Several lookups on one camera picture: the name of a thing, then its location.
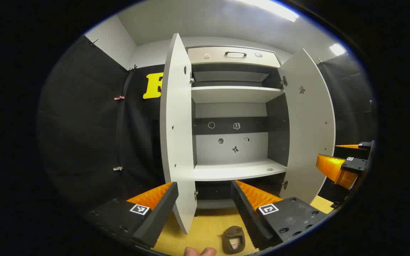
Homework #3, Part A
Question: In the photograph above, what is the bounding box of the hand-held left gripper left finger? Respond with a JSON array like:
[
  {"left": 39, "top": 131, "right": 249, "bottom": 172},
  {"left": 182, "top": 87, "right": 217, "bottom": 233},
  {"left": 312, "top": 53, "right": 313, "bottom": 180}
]
[{"left": 88, "top": 182, "right": 179, "bottom": 249}]

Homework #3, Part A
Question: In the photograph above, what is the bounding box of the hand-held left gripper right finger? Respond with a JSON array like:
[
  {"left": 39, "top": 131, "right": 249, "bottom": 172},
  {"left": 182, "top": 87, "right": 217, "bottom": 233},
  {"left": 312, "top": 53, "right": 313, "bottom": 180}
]
[{"left": 231, "top": 180, "right": 328, "bottom": 250}]

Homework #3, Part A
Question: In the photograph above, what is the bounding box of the brown fuzzy shoe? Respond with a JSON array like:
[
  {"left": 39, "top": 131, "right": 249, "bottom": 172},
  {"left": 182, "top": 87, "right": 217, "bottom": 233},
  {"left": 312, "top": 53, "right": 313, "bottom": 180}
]
[{"left": 222, "top": 225, "right": 246, "bottom": 255}]

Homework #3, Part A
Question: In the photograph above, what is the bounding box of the grey cabinet door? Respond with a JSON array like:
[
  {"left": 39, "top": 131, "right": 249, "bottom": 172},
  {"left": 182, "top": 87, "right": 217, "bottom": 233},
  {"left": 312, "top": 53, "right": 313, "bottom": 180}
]
[
  {"left": 278, "top": 48, "right": 336, "bottom": 205},
  {"left": 159, "top": 33, "right": 198, "bottom": 234}
]

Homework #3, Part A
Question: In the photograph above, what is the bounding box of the grey shoe cabinet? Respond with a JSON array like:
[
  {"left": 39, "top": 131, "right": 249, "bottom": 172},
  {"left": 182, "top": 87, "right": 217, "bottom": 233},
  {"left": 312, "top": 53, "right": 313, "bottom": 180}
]
[{"left": 186, "top": 46, "right": 291, "bottom": 210}]

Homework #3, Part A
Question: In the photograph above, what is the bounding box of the beige cabinet drawer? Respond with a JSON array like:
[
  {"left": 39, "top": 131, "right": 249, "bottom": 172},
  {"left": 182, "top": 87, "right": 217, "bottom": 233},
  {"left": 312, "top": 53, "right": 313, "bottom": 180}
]
[{"left": 187, "top": 46, "right": 281, "bottom": 68}]

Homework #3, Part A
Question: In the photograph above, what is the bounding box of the small ceiling light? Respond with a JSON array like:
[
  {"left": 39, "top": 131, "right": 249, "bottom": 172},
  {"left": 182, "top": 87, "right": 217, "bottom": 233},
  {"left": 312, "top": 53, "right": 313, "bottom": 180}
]
[{"left": 330, "top": 43, "right": 347, "bottom": 56}]

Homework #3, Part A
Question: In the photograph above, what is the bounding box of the black backdrop cloth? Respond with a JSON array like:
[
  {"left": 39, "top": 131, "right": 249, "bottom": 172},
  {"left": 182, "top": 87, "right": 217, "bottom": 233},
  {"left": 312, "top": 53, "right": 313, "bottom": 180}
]
[{"left": 37, "top": 35, "right": 378, "bottom": 217}]

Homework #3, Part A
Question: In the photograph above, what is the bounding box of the long ceiling light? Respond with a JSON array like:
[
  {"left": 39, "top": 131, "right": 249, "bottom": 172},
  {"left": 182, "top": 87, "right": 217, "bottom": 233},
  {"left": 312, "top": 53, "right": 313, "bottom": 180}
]
[{"left": 235, "top": 0, "right": 300, "bottom": 22}]

